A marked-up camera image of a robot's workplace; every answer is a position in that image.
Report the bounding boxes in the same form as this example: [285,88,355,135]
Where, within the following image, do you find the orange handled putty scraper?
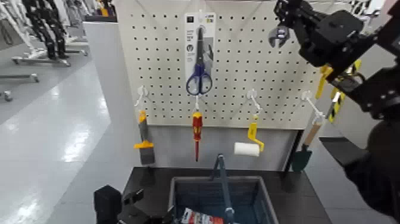
[133,110,156,166]

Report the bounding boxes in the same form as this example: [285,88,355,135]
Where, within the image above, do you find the green trowel wooden handle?
[291,120,324,173]

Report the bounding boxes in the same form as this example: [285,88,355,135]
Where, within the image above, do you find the beige pegboard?
[114,0,326,130]

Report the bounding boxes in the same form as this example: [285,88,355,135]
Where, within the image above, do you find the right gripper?
[274,0,377,68]

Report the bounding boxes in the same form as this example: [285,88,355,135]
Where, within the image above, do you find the yellow mini paint roller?
[233,121,265,158]

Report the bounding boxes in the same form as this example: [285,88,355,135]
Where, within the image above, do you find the dark grey shopping basket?
[168,153,280,224]

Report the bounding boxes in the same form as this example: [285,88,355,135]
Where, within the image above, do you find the red white sealant package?
[180,207,225,224]

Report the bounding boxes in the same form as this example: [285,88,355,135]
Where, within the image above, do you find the yellow black machine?
[95,0,117,18]

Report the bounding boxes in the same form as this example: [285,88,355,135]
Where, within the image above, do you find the blue handled scissors in package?
[183,11,217,82]

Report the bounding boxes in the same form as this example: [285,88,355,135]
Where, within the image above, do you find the black adjustable wrench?
[268,26,290,49]

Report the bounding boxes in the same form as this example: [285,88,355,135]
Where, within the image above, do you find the black humanoid robot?
[22,0,70,60]

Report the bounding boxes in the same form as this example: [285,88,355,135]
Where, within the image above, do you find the white humanoid robot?
[62,0,90,43]
[0,0,40,58]

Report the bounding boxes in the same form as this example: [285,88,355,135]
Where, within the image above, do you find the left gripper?
[93,184,176,224]

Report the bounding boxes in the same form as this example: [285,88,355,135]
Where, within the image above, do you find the red yellow screwdriver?
[192,111,204,163]

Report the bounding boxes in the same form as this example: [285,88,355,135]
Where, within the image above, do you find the grey robot stand base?
[0,73,40,83]
[11,55,72,67]

